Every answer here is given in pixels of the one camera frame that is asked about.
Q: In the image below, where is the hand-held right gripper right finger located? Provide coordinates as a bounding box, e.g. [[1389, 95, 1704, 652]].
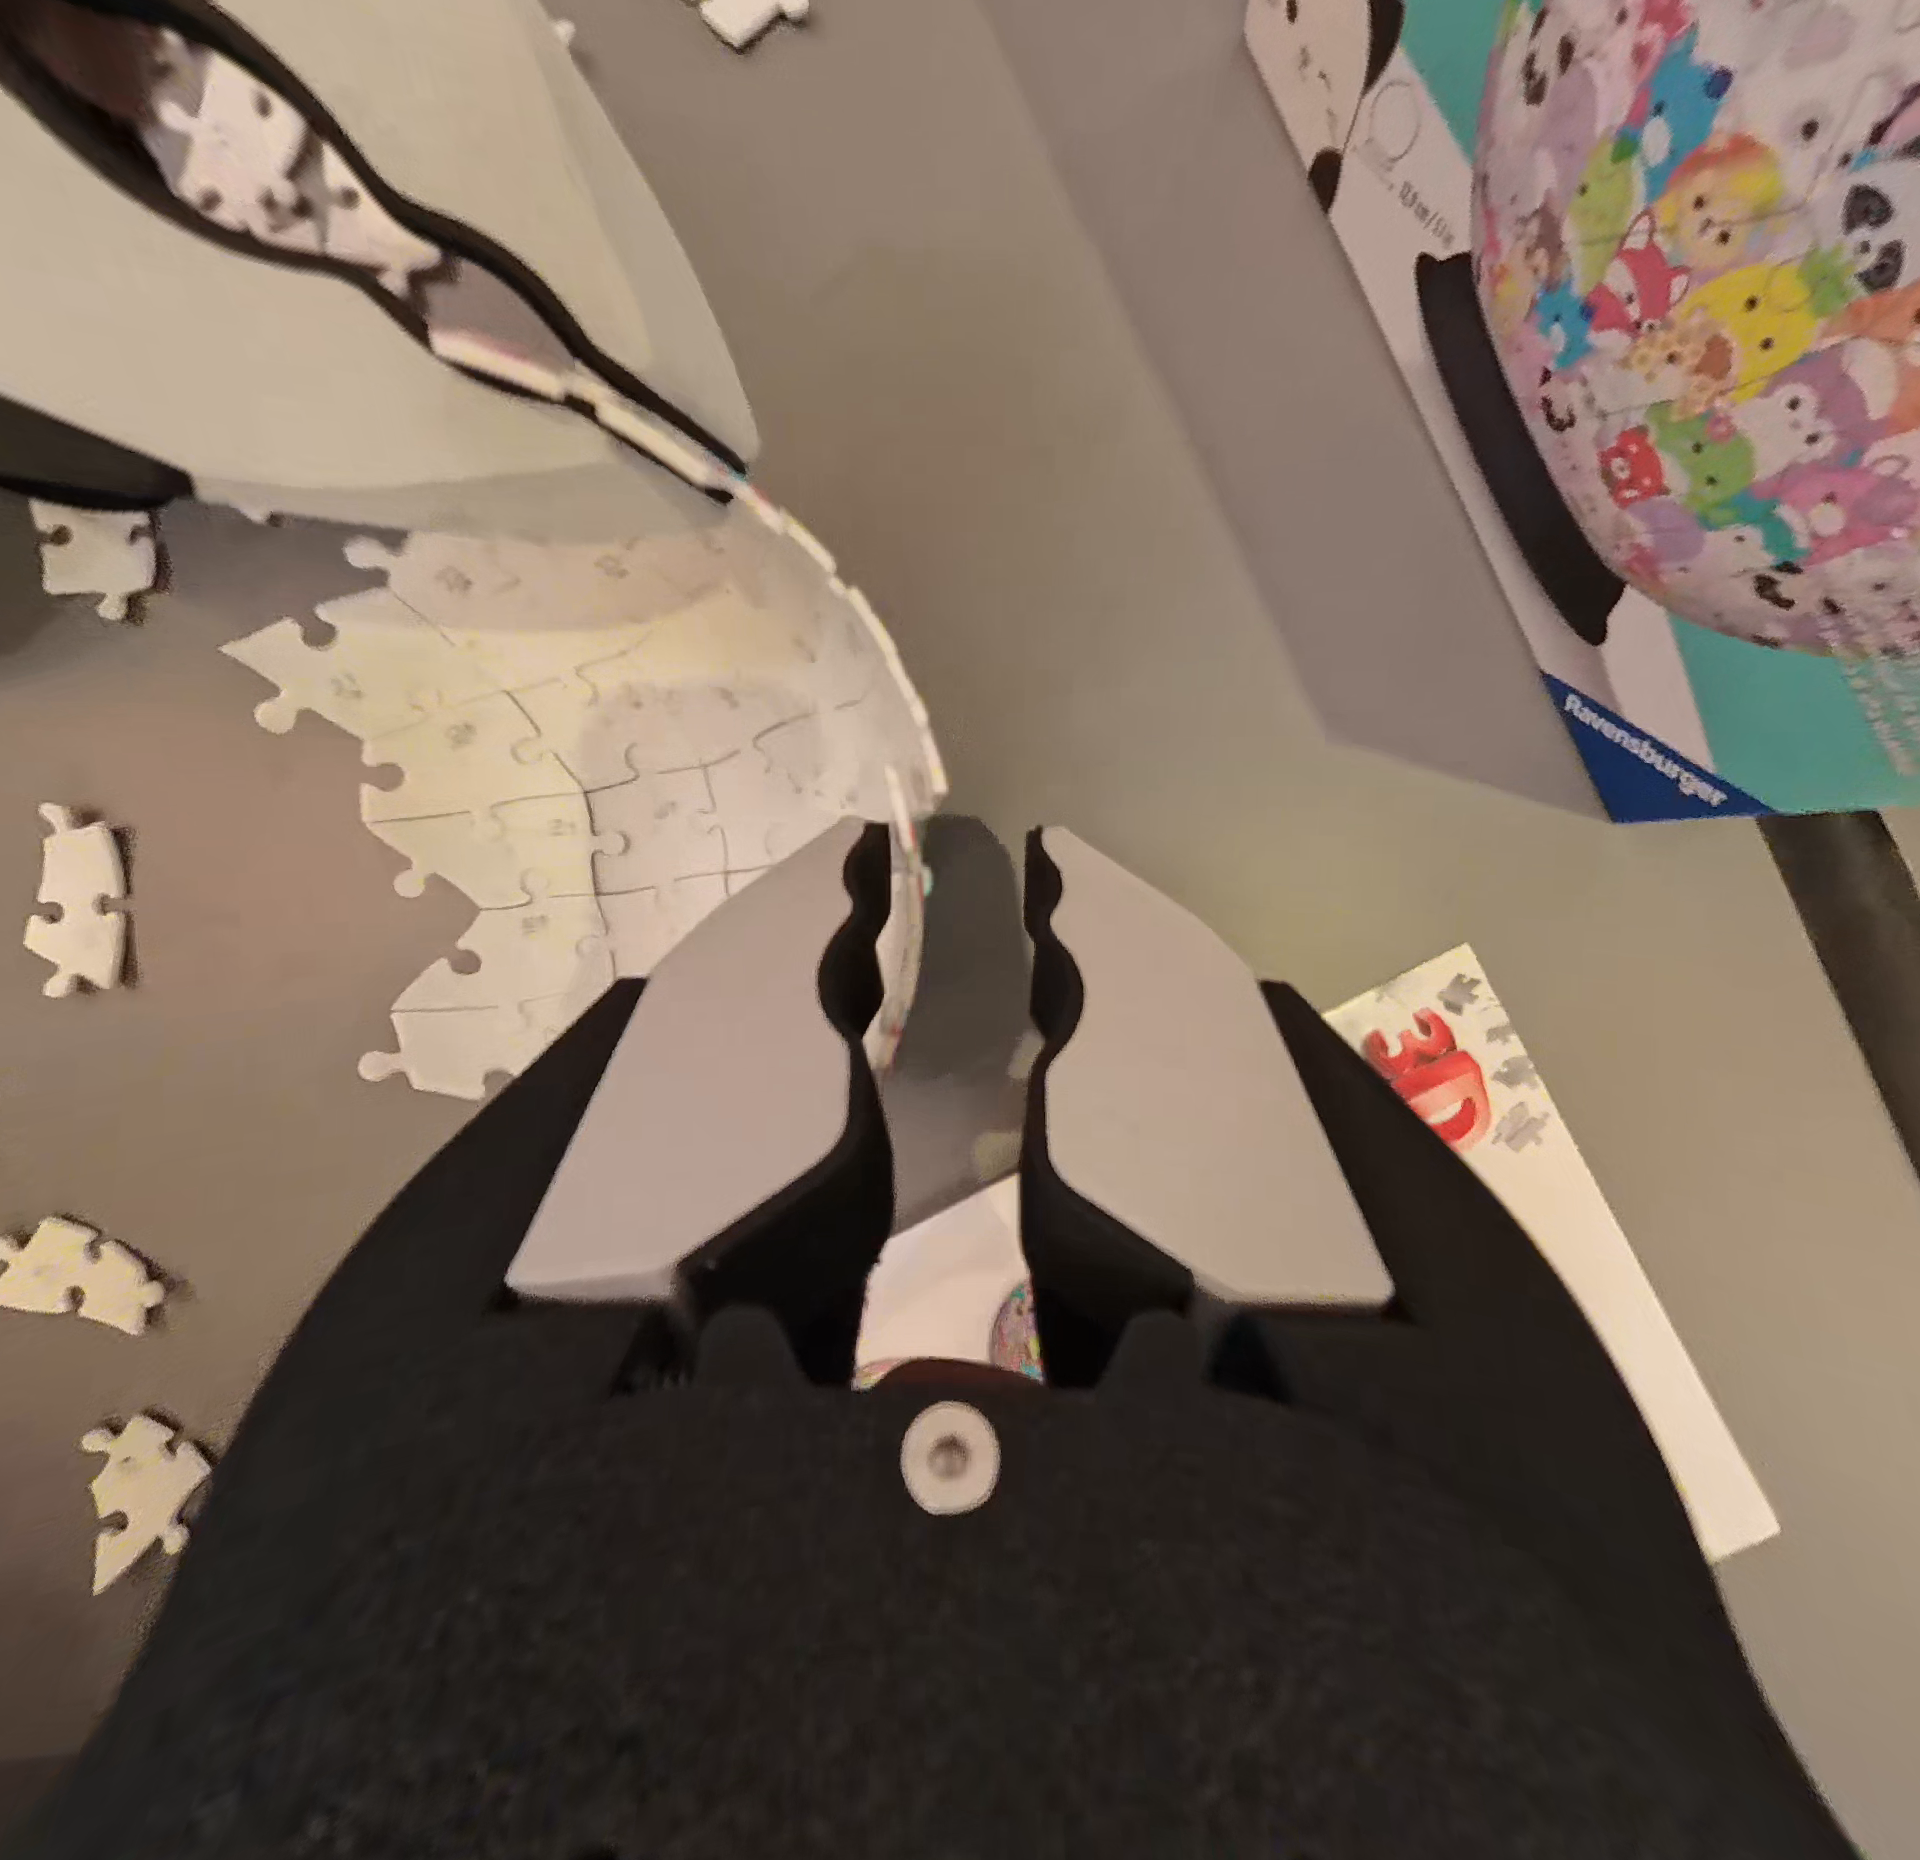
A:
[[1021, 828, 1394, 1312]]

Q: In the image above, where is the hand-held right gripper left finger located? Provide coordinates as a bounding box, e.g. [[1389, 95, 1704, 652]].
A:
[[506, 824, 900, 1312]]

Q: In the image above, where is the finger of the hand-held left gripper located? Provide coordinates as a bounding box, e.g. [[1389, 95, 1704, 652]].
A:
[[0, 30, 746, 529], [0, 0, 761, 484]]

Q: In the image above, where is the partly built white puzzle ball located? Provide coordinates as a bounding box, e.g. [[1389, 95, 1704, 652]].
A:
[[222, 483, 951, 1101]]

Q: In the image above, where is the puzzle instruction leaflet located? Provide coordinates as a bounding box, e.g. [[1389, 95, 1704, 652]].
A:
[[855, 947, 1783, 1561]]

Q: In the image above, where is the colourful puzzle ball box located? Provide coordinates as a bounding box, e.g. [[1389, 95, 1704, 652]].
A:
[[1244, 0, 1920, 828]]

